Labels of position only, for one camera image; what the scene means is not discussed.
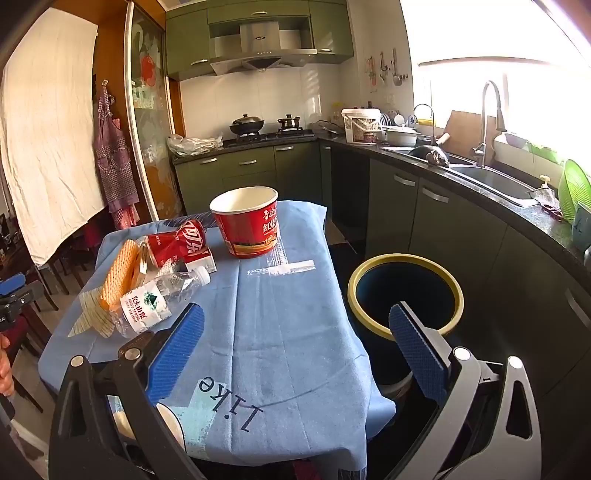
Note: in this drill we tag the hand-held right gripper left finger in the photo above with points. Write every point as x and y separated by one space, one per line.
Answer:
178 341

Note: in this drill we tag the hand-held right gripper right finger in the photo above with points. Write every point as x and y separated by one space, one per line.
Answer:
418 346

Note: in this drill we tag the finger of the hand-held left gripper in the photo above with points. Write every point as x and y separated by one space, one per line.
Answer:
11 282

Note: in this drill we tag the dark yellow-rimmed trash bin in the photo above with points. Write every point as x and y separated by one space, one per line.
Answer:
401 281

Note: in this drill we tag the person's left hand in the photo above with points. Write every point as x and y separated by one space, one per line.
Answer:
4 364

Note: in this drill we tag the clear plastic water bottle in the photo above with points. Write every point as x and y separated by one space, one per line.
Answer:
143 304

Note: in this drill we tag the dark wooden chair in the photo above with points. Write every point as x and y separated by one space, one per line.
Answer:
74 258

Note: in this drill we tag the small white red carton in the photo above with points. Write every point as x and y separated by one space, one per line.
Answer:
204 264

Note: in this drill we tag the orange foam net wrapper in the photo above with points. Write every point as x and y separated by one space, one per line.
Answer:
117 272

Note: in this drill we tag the crushed red soda can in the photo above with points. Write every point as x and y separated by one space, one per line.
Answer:
184 242

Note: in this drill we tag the blue printed tablecloth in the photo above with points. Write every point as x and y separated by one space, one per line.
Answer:
277 332

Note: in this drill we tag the dark green side cabinets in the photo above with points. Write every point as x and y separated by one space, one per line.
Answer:
461 230

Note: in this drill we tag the red paper noodle bowl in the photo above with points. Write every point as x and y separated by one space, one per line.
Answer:
244 230

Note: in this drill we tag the white hanging cloth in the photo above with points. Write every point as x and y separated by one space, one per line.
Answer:
46 138

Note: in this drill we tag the checked purple apron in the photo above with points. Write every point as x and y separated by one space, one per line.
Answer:
115 166

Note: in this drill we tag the black kitchen countertop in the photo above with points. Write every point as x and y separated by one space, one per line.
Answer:
535 221

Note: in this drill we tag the steel kitchen sink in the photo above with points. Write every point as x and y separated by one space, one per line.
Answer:
489 180

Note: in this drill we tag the green lower drawer cabinet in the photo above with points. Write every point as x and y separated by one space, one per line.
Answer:
249 170

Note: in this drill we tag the black pan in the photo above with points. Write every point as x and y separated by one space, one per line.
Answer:
427 154

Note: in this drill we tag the crumpled clear plastic bag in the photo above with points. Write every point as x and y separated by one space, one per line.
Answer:
194 145

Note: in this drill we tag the white enamel casserole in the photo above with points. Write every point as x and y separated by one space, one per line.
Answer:
401 136

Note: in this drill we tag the printed glass sliding door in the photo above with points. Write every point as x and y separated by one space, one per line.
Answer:
147 115

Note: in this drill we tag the wooden cutting board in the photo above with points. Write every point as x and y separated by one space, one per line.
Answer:
461 129

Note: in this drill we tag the black gas stove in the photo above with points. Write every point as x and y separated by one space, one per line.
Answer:
268 137

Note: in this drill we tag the green plastic colander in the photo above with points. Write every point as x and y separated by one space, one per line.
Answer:
575 184

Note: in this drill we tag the thin gooseneck faucet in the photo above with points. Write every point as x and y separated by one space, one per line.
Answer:
432 120

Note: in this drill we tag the white plastic bucket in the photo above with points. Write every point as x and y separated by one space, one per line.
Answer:
360 127

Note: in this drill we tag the black wok with lid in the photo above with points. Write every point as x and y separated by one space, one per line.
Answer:
247 124

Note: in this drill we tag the tall steel kitchen faucet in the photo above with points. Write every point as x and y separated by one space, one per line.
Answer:
483 120

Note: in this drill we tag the small dark cooking pot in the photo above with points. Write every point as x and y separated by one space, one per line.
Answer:
289 122

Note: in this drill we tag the hanging kitchen utensils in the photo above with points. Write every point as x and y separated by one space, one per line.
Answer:
383 69

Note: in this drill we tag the green upper kitchen cabinets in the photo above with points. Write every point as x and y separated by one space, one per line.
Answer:
187 41

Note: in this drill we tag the bright kitchen window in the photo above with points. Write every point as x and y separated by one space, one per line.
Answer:
508 55

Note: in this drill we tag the steel range hood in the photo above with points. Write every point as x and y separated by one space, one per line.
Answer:
261 41

